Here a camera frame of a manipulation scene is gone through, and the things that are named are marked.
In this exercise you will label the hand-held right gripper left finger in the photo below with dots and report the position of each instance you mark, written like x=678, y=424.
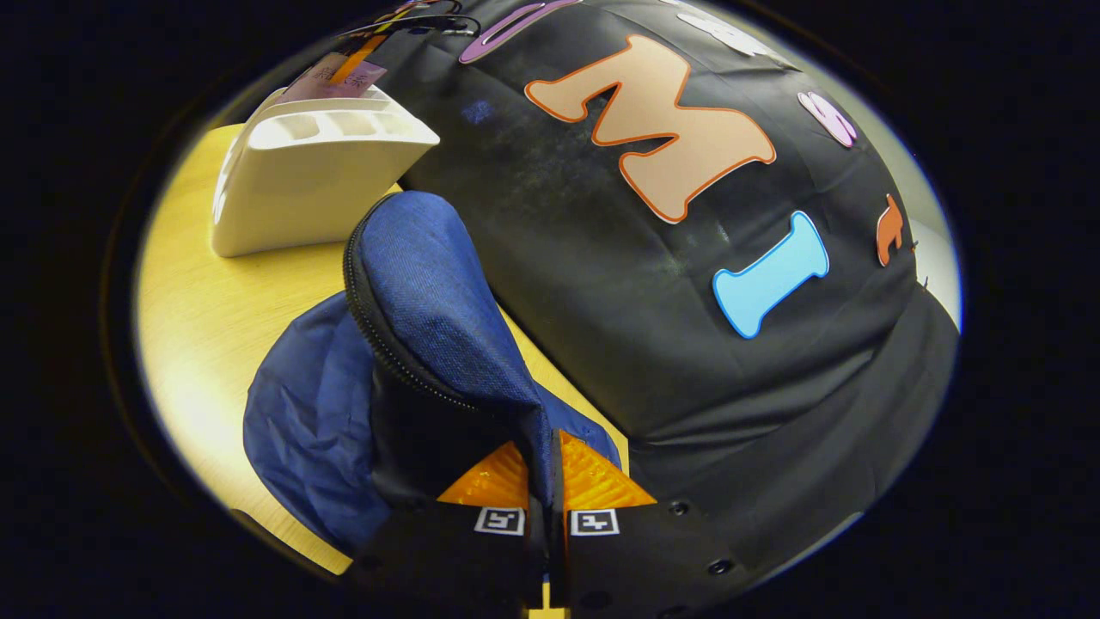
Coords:
x=464, y=559

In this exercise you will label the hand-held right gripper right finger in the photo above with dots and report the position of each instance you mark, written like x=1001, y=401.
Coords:
x=636, y=550

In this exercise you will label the pink book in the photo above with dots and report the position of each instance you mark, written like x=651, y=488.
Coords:
x=301, y=86

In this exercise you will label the blue schoolbag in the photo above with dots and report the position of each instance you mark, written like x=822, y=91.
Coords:
x=430, y=292

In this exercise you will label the black backdrop cloth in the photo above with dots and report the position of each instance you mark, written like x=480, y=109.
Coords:
x=601, y=301

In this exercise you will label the white bookshelf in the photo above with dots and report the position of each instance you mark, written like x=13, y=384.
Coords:
x=309, y=189

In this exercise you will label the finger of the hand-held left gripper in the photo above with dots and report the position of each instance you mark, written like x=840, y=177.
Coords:
x=354, y=62

